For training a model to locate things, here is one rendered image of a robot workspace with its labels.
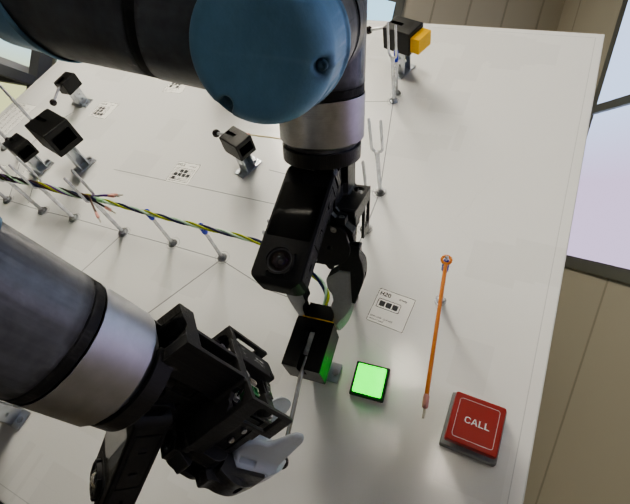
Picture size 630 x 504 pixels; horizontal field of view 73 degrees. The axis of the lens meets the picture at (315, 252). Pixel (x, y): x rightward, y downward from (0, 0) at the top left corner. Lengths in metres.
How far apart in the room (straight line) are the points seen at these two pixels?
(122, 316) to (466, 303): 0.42
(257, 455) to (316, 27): 0.31
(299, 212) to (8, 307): 0.22
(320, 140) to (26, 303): 0.23
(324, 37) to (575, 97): 0.66
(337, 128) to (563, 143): 0.47
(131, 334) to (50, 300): 0.05
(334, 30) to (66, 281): 0.18
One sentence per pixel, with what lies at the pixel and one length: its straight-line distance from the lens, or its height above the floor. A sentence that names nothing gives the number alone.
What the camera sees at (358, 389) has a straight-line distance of 0.52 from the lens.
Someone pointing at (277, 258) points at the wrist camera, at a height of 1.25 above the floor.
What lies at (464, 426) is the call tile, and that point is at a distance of 0.49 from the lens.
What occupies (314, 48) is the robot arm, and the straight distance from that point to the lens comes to 0.22.
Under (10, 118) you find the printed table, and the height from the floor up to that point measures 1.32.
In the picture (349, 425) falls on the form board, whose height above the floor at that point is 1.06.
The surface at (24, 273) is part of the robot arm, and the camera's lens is 0.24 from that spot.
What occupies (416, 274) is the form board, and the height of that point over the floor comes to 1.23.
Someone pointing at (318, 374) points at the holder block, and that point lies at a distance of 0.45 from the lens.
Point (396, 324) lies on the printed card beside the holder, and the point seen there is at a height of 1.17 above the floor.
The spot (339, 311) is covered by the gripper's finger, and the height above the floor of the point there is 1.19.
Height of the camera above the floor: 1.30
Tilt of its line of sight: 7 degrees down
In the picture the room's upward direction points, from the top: 13 degrees clockwise
